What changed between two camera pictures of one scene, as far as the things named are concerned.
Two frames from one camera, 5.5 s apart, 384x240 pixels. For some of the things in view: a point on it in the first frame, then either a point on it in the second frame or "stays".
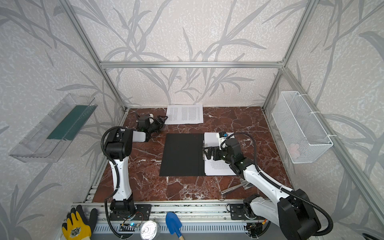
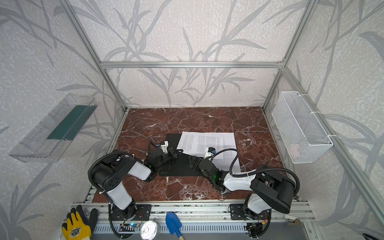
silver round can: x=150 y=230 stays
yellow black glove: x=77 y=227 stays
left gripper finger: x=162 y=123 -> x=175 y=157
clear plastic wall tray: x=43 y=142 stays
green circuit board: x=129 y=227 stays
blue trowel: x=173 y=223 stays
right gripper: x=217 y=153 -> x=198 y=163
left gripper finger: x=162 y=118 -> x=178 y=152
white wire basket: x=303 y=137 stays
